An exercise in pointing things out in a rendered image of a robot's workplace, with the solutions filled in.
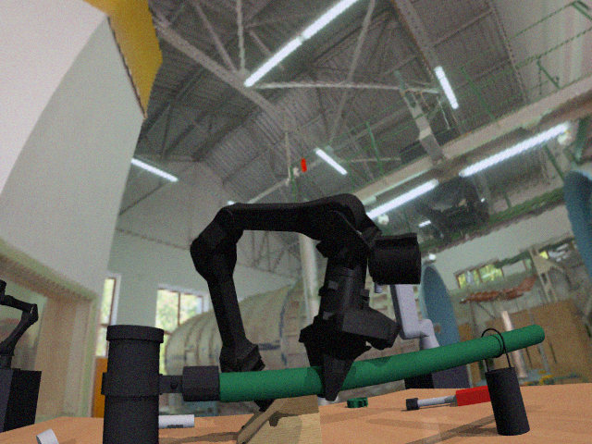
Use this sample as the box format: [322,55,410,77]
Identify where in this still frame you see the dark green pipe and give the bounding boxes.
[218,325,545,403]

